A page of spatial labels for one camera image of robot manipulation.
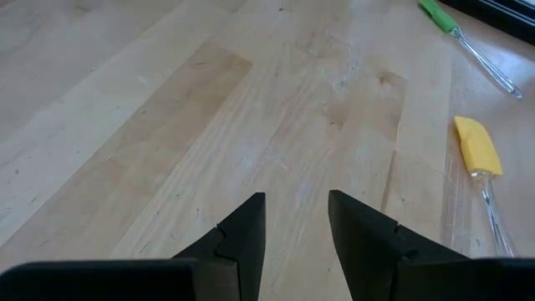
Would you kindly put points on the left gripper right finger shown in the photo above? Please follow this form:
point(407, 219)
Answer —
point(363, 246)

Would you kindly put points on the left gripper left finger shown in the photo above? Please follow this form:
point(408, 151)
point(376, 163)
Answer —
point(246, 238)

